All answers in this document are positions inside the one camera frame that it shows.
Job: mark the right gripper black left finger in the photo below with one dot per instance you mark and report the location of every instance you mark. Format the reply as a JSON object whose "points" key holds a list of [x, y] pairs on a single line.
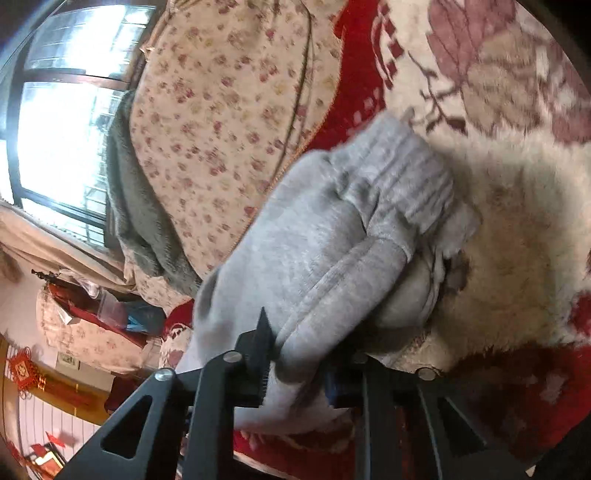
{"points": [[181, 425]]}

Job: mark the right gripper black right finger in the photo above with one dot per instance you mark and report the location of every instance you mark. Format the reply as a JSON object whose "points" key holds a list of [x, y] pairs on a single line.
{"points": [[413, 426]]}

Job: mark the light grey fleece pants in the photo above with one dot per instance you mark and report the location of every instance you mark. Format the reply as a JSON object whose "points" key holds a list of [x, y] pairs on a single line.
{"points": [[351, 245]]}

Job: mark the blue bag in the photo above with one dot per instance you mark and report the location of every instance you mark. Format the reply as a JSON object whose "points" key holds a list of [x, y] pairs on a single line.
{"points": [[144, 318]]}

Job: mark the dark grey-green garment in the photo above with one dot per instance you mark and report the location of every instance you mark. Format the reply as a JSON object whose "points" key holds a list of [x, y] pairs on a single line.
{"points": [[141, 224]]}

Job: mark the red chinese knot ornament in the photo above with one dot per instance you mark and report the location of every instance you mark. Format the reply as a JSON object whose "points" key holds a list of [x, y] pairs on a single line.
{"points": [[24, 372]]}

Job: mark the beige curtain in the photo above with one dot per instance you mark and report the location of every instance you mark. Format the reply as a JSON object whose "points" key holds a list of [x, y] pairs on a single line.
{"points": [[52, 250]]}

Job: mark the small-flower print quilt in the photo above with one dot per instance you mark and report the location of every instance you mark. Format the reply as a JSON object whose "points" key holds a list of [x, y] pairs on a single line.
{"points": [[231, 93]]}

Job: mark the red cream floral blanket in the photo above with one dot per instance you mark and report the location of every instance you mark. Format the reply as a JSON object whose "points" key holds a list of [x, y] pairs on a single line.
{"points": [[489, 87]]}

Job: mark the window with dark frame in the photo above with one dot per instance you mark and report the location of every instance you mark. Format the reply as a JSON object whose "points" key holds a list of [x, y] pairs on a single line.
{"points": [[65, 66]]}

